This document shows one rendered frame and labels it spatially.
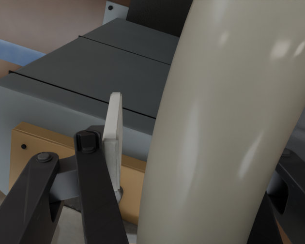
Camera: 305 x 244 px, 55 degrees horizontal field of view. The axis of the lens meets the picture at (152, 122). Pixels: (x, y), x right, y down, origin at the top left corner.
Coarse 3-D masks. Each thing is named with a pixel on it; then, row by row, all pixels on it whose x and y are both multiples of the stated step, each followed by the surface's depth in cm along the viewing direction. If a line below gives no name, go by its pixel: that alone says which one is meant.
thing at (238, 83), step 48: (240, 0) 5; (288, 0) 5; (192, 48) 6; (240, 48) 5; (288, 48) 5; (192, 96) 6; (240, 96) 5; (288, 96) 5; (192, 144) 6; (240, 144) 6; (144, 192) 7; (192, 192) 6; (240, 192) 6; (144, 240) 7; (192, 240) 6; (240, 240) 7
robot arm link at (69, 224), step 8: (64, 208) 47; (72, 208) 48; (64, 216) 46; (72, 216) 46; (80, 216) 47; (64, 224) 44; (72, 224) 45; (80, 224) 46; (56, 232) 42; (64, 232) 43; (72, 232) 44; (80, 232) 45; (56, 240) 41; (64, 240) 42; (72, 240) 43; (80, 240) 44
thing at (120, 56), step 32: (96, 32) 92; (128, 32) 103; (160, 32) 116; (32, 64) 60; (64, 64) 65; (96, 64) 70; (128, 64) 76; (160, 64) 82; (0, 96) 51; (32, 96) 50; (64, 96) 53; (96, 96) 56; (128, 96) 60; (160, 96) 64; (0, 128) 54; (64, 128) 52; (128, 128) 50; (0, 160) 58
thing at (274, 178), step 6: (276, 174) 13; (270, 180) 13; (276, 180) 13; (282, 180) 13; (270, 186) 13; (276, 186) 13; (282, 186) 13; (270, 192) 14; (276, 192) 13; (282, 192) 13; (288, 192) 14
